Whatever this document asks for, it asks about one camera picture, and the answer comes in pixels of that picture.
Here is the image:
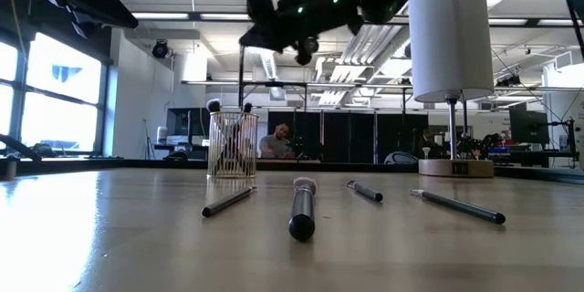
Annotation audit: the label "thick makeup brush pale bristles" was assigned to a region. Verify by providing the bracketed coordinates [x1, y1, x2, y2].
[287, 176, 318, 243]

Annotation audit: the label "long ceiling light strip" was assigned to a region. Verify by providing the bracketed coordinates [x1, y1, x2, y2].
[131, 12, 256, 22]
[487, 17, 584, 27]

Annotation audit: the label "dark striped oval object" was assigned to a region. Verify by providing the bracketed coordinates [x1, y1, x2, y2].
[383, 151, 420, 166]

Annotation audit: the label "black overhead metal rack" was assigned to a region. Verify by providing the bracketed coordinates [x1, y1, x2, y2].
[181, 45, 414, 113]

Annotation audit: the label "yellow hanging cable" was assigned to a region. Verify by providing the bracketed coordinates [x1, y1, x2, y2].
[0, 0, 28, 56]

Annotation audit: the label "black partition panels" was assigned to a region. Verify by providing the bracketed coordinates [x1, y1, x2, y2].
[266, 111, 430, 164]

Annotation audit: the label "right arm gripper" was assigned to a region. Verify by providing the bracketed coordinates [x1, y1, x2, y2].
[239, 0, 366, 54]

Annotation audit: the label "white shade wooden base lamp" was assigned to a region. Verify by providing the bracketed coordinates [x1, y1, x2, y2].
[408, 0, 495, 179]

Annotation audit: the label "person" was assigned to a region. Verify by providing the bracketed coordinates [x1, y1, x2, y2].
[258, 122, 297, 160]

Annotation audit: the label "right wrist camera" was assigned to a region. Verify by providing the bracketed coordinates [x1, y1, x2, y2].
[295, 36, 320, 67]

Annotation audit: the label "large bright window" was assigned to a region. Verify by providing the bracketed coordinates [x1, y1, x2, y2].
[0, 31, 109, 156]

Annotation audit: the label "wire brush holder cup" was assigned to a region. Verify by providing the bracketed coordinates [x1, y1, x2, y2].
[206, 110, 260, 179]

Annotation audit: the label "dark computer monitor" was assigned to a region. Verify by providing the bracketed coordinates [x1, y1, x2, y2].
[166, 108, 211, 145]
[509, 102, 551, 146]

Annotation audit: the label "black round ceiling fixture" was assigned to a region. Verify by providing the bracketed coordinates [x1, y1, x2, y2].
[151, 39, 170, 59]

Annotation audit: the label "thin dark-handled makeup brush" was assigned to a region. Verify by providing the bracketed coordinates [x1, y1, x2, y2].
[201, 185, 257, 219]
[345, 180, 384, 203]
[409, 188, 506, 225]

